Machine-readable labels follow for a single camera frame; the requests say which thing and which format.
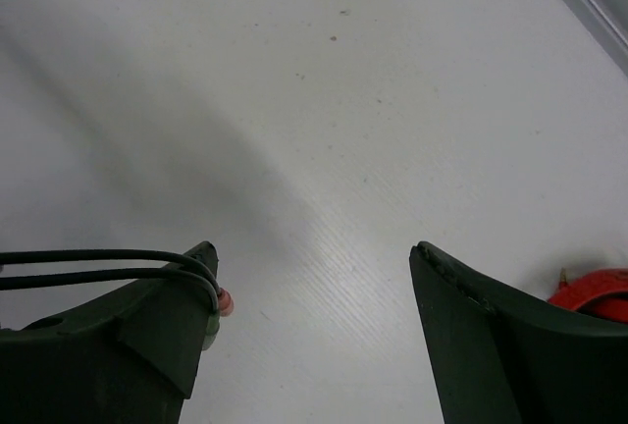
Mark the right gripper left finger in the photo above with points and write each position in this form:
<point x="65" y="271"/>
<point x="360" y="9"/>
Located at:
<point x="128" y="356"/>

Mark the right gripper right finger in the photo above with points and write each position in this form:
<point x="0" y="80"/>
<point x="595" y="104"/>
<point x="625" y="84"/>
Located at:
<point x="500" y="355"/>

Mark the red headphones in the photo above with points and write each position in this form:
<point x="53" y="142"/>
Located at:
<point x="601" y="294"/>

